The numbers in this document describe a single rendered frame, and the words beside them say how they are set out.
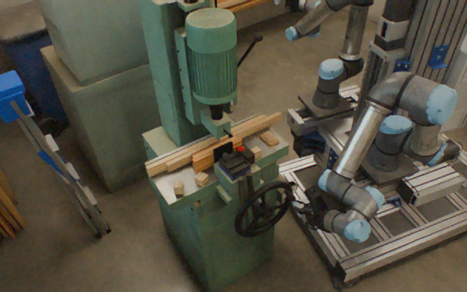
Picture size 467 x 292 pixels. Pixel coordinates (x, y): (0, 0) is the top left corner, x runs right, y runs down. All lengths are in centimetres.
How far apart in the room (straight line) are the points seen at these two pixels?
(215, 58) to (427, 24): 84
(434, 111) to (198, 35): 77
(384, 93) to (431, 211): 137
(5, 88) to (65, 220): 118
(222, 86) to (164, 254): 135
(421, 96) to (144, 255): 182
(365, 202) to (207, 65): 71
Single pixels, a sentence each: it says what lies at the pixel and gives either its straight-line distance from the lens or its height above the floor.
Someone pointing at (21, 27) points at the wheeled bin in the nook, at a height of 95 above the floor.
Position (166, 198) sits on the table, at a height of 90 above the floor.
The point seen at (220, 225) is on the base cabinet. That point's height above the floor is 60.
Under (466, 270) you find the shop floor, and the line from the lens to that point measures 268.
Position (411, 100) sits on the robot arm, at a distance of 130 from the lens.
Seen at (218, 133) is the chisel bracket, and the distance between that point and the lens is 158.
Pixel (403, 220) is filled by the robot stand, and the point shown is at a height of 21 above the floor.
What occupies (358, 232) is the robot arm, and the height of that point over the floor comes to 103.
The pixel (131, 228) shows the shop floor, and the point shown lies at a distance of 262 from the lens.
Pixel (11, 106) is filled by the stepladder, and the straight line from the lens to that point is 195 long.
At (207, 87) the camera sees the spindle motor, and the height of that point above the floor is 127.
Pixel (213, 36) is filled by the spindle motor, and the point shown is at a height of 148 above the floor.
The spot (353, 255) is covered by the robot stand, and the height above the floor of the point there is 23.
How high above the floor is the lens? 206
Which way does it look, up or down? 43 degrees down
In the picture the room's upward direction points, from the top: 2 degrees counter-clockwise
